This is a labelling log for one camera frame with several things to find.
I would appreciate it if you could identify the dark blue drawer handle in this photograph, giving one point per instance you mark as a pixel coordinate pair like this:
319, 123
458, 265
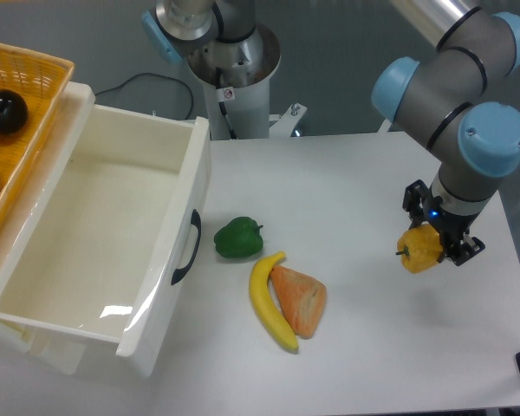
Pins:
191, 248

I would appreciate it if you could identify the yellow banana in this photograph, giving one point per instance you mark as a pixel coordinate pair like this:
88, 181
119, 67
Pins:
264, 307

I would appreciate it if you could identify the white table clamp bracket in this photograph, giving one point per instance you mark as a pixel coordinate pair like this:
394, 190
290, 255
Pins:
287, 124

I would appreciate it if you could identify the white drawer cabinet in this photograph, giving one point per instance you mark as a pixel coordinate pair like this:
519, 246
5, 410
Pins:
74, 107

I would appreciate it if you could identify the yellow bell pepper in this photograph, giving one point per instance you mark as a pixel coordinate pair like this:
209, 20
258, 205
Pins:
419, 248

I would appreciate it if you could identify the white open upper drawer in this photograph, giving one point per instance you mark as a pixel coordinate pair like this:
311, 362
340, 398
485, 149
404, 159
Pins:
98, 266

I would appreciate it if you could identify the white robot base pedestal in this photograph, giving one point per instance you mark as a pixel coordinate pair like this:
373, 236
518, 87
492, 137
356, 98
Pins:
235, 78

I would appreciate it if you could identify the orange woven plastic basket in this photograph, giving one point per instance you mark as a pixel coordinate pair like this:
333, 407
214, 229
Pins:
31, 85

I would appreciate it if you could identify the orange bread wedge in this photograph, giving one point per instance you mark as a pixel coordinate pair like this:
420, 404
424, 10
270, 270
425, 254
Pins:
302, 299

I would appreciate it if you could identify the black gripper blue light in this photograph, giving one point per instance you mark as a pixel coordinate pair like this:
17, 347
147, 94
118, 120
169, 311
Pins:
451, 217

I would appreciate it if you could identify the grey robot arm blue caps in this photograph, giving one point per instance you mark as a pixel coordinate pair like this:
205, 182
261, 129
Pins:
436, 103

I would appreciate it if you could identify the green bell pepper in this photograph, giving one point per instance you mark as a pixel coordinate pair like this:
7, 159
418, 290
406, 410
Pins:
240, 238

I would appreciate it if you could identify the black glossy ball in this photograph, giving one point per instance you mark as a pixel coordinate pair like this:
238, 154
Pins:
14, 111

